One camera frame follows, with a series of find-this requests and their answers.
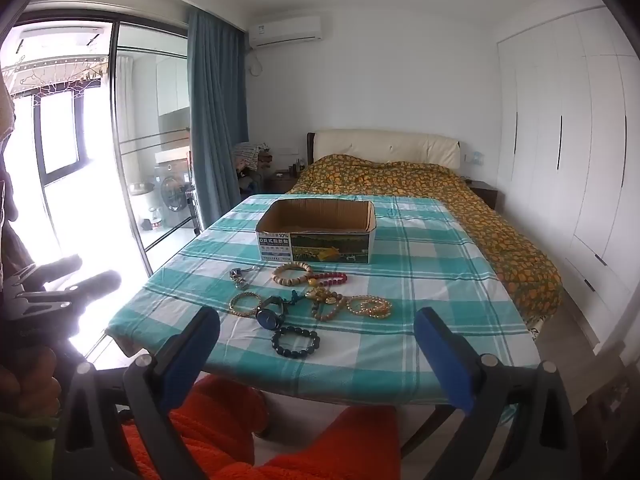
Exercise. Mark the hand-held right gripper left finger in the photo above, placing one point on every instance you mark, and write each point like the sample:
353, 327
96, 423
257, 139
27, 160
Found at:
192, 342

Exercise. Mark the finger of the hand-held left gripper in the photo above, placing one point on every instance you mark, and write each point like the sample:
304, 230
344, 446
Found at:
92, 285
55, 267

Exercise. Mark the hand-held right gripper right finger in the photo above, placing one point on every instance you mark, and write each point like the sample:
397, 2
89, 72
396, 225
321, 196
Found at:
445, 360

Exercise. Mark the dark blue wristwatch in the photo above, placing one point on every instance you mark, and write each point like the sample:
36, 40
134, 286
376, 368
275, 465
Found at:
270, 314

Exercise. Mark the printed cardboard box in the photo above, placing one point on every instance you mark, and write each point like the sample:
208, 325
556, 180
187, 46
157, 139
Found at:
316, 232

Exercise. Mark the person's left hand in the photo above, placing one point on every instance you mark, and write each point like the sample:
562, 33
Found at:
27, 377

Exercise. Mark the green plaid tablecloth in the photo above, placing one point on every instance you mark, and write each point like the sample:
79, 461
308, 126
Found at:
440, 280

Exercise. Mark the metal basin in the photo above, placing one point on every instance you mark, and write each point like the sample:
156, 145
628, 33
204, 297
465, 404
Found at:
141, 189

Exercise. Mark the grey washing machine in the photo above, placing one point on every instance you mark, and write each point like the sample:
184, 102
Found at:
172, 192

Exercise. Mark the sliding glass door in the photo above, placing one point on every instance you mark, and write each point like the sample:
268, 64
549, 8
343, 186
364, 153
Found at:
120, 135

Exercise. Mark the dark wooden nightstand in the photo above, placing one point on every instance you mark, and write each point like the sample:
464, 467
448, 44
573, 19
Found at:
284, 181
484, 194

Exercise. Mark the pile of clothes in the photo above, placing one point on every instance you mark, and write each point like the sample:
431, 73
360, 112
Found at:
250, 160

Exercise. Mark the clothes drying rack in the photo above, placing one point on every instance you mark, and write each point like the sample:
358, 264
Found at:
55, 72

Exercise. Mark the blue curtain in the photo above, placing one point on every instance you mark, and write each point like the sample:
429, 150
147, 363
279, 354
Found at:
215, 125

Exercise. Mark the cream pillow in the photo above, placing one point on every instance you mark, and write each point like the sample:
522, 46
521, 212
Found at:
385, 145

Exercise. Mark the white wardrobe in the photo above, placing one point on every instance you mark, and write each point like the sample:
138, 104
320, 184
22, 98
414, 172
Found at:
575, 160

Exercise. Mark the white air conditioner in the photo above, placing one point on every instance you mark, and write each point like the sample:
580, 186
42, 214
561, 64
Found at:
285, 32

